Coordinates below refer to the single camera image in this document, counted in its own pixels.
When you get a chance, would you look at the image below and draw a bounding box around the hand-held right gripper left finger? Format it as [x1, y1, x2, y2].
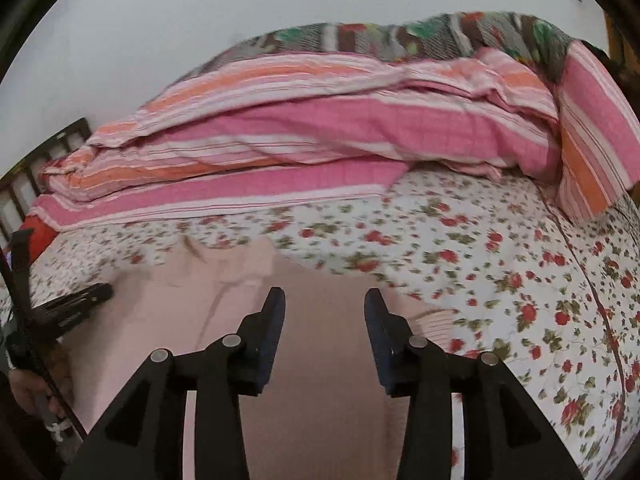
[62, 287, 287, 480]

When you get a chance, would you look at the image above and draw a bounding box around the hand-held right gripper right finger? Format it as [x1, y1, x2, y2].
[364, 287, 586, 480]

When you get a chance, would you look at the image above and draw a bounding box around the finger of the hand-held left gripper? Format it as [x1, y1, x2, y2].
[31, 282, 114, 342]
[9, 229, 36, 323]

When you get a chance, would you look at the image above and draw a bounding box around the pink ribbed sweater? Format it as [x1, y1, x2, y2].
[60, 237, 466, 480]

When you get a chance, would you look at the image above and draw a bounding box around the person's left hand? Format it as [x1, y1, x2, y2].
[7, 345, 77, 436]

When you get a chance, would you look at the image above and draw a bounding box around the red embroidered pillow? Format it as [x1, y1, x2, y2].
[20, 212, 58, 263]

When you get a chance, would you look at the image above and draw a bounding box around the floral bed sheet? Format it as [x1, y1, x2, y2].
[0, 165, 640, 480]

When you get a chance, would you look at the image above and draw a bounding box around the dark wooden headboard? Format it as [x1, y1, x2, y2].
[0, 117, 93, 251]

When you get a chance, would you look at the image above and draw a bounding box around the pink striped quilt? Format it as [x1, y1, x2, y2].
[27, 40, 640, 233]

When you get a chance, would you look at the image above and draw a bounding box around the dark floral patchwork quilt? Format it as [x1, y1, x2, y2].
[185, 10, 586, 86]

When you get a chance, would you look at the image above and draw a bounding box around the brown wooden door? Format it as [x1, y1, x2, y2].
[602, 10, 640, 66]

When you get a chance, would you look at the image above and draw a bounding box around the thin black strap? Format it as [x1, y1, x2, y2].
[0, 254, 85, 438]

